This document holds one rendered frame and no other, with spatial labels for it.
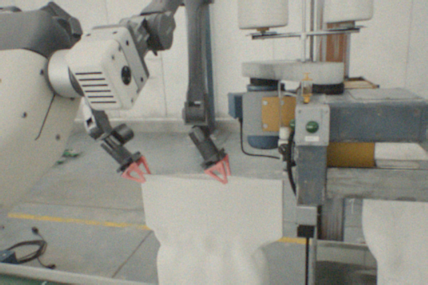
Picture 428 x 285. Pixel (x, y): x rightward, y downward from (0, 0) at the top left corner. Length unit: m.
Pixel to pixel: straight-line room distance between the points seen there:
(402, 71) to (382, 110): 5.33
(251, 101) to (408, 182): 0.56
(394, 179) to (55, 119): 0.90
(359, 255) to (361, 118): 0.71
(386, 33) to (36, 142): 5.78
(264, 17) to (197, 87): 0.29
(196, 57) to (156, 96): 5.57
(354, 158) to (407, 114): 0.36
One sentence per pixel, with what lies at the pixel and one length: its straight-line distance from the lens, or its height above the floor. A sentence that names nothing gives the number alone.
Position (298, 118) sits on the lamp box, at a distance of 0.84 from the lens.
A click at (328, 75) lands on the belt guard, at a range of 0.99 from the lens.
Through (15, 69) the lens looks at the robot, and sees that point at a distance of 0.71.
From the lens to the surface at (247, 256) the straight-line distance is 1.20.
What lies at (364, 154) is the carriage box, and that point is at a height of 1.12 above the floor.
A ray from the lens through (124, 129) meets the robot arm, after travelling 1.30.
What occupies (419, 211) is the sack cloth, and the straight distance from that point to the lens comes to 1.19.
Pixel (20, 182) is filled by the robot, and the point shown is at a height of 1.25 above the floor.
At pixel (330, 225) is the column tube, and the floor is 0.75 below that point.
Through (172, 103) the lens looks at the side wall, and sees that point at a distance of 6.55.
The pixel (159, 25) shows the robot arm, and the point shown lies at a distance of 0.77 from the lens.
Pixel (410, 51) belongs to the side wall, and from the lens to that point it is 6.24.
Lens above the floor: 1.47
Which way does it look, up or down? 15 degrees down
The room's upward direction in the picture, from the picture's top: 4 degrees counter-clockwise
